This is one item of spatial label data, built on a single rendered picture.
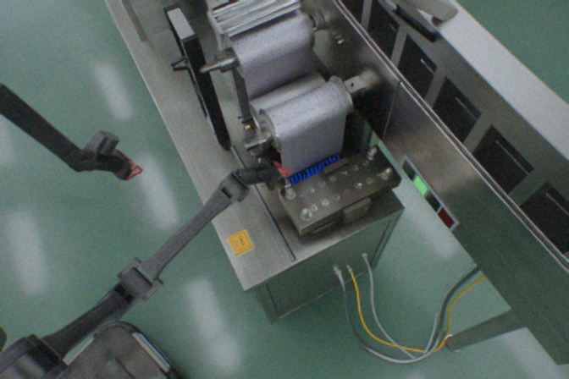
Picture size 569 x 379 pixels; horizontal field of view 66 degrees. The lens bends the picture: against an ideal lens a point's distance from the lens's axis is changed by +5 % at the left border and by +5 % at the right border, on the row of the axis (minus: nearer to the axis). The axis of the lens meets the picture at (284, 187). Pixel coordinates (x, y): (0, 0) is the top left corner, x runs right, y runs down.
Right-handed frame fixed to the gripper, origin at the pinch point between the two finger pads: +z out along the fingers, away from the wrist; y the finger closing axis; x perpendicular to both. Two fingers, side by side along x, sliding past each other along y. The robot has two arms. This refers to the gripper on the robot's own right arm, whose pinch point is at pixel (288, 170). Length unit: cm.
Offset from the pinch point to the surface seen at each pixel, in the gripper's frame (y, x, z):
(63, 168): -126, -145, -35
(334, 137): 0.2, 15.6, 11.8
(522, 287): 66, 32, 17
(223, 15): -37, 32, -19
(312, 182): 6.3, -0.4, 7.2
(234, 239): 8.6, -26.0, -15.7
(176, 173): -88, -113, 18
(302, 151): 0.2, 10.3, 0.7
